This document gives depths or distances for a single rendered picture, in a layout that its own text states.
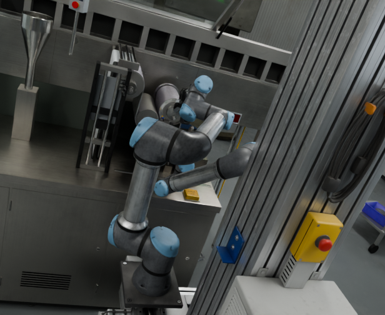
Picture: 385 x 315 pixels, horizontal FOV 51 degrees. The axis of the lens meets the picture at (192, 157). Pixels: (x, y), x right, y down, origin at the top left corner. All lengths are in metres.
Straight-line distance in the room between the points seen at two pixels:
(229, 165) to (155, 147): 0.45
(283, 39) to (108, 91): 9.22
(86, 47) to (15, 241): 1.07
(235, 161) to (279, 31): 9.30
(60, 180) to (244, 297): 1.13
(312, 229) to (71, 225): 1.33
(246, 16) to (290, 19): 6.29
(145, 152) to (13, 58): 1.27
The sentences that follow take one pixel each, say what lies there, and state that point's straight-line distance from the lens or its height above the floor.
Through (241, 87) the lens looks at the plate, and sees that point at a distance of 2.51.
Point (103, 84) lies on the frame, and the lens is 1.90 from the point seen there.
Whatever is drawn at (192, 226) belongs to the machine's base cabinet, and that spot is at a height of 0.74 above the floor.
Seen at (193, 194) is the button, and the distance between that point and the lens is 2.07.
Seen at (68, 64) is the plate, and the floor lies 1.27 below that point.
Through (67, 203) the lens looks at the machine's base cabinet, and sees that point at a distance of 2.03.
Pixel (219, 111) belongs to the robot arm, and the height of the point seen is 1.46.
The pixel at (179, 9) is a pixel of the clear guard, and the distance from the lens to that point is 2.29.
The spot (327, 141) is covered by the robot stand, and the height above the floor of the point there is 1.66.
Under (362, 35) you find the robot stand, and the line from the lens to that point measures 0.95.
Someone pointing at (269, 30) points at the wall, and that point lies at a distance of 10.72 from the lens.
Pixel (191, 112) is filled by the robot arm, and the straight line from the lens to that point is 1.64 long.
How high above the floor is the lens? 1.93
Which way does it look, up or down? 24 degrees down
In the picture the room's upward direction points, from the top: 19 degrees clockwise
